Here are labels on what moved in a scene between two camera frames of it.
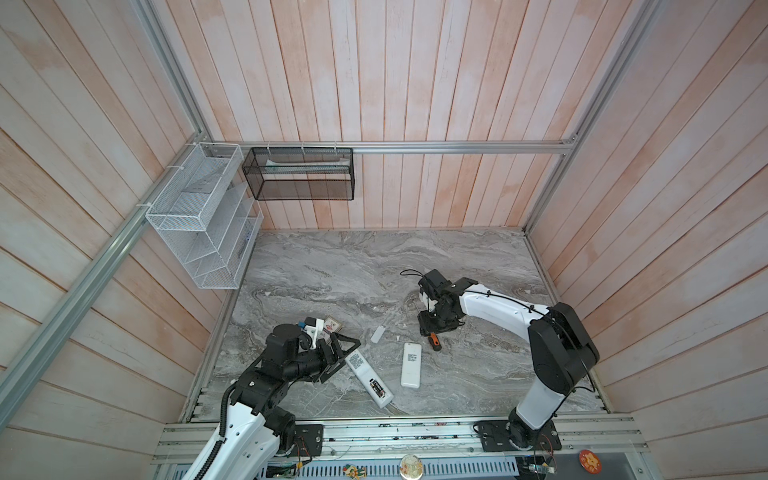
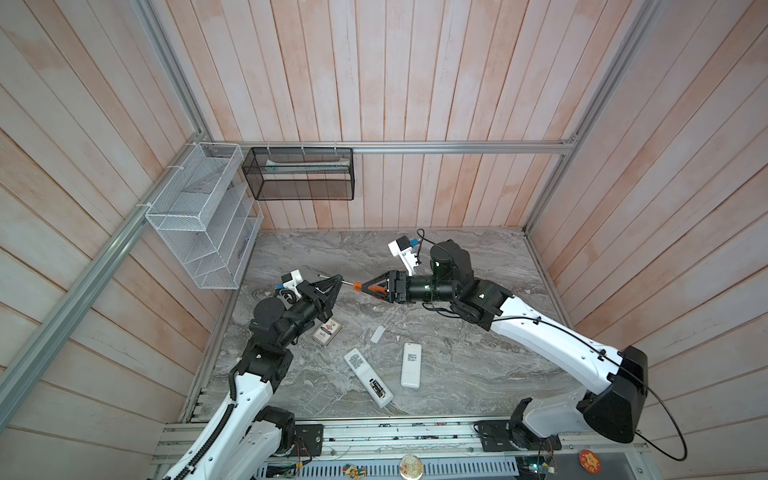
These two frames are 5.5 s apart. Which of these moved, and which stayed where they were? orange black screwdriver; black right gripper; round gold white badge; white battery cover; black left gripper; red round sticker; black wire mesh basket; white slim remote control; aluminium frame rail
Moved: black left gripper; orange black screwdriver; black right gripper
Stayed: aluminium frame rail; black wire mesh basket; red round sticker; round gold white badge; white battery cover; white slim remote control
